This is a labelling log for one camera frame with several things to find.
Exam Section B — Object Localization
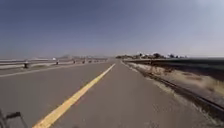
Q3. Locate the dark roadside barrier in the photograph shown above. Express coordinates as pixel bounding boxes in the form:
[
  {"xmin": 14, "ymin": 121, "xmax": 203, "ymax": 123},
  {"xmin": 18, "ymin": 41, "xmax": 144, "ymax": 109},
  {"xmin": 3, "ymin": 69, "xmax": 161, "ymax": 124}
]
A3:
[{"xmin": 124, "ymin": 57, "xmax": 224, "ymax": 81}]

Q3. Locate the row of trees and buildings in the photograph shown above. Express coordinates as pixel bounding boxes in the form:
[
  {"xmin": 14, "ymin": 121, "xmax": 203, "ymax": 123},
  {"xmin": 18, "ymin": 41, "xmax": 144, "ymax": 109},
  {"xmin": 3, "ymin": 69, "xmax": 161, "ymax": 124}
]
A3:
[{"xmin": 115, "ymin": 51, "xmax": 188, "ymax": 60}]

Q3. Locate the metal guardrail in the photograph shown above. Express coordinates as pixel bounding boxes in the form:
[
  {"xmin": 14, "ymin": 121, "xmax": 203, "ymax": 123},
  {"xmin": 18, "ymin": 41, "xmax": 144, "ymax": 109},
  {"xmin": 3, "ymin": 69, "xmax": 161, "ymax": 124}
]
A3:
[{"xmin": 0, "ymin": 57, "xmax": 108, "ymax": 70}]

